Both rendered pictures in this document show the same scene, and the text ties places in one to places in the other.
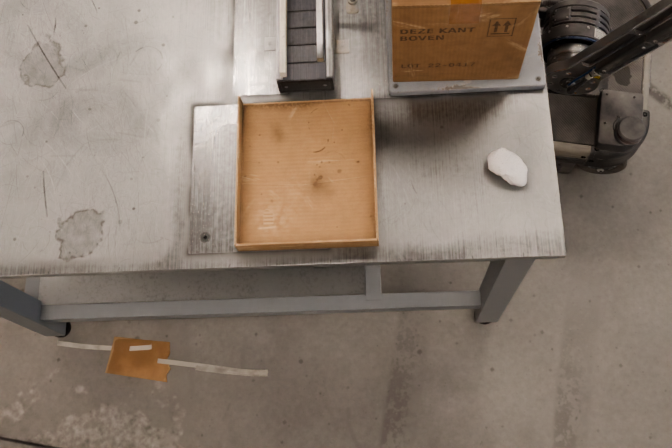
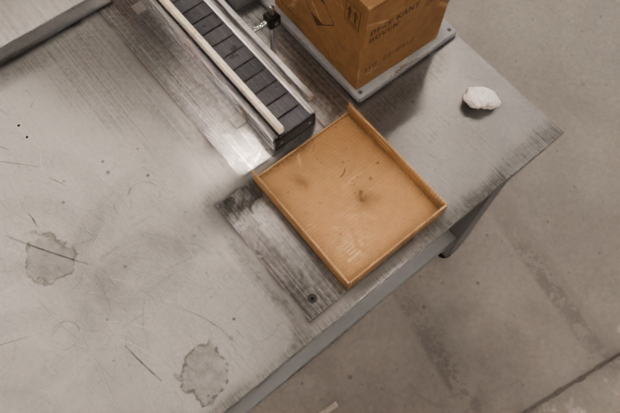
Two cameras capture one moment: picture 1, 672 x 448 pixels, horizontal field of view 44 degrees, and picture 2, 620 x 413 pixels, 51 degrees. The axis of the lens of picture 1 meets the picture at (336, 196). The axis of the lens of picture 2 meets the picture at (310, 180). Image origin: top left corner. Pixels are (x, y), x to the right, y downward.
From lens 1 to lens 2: 0.65 m
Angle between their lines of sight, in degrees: 20
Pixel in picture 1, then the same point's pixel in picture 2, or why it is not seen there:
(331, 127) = (337, 151)
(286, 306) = (327, 337)
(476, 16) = not seen: outside the picture
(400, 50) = (367, 53)
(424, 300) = (418, 262)
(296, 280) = not seen: hidden behind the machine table
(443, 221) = (470, 164)
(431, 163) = (427, 130)
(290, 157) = (326, 193)
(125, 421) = not seen: outside the picture
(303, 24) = (259, 88)
